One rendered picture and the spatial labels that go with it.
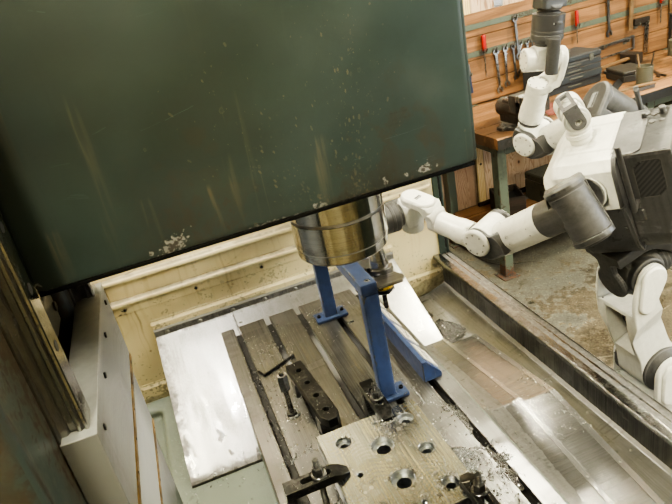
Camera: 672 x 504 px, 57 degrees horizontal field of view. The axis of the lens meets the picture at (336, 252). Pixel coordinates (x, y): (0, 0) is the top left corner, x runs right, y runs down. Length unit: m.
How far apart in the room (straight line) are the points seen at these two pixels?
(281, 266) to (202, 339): 0.37
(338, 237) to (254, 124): 0.24
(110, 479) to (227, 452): 1.05
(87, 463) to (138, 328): 1.33
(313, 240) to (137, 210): 0.29
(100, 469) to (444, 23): 0.74
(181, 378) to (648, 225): 1.43
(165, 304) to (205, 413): 0.40
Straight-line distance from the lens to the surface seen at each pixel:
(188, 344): 2.14
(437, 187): 2.28
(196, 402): 2.03
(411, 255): 2.33
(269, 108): 0.83
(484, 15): 4.07
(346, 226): 0.96
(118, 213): 0.84
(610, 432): 1.79
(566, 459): 1.62
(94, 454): 0.87
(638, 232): 1.68
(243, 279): 2.15
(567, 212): 1.46
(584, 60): 4.22
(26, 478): 0.76
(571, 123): 1.57
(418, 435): 1.32
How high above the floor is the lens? 1.89
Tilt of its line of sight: 25 degrees down
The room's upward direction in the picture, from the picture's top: 12 degrees counter-clockwise
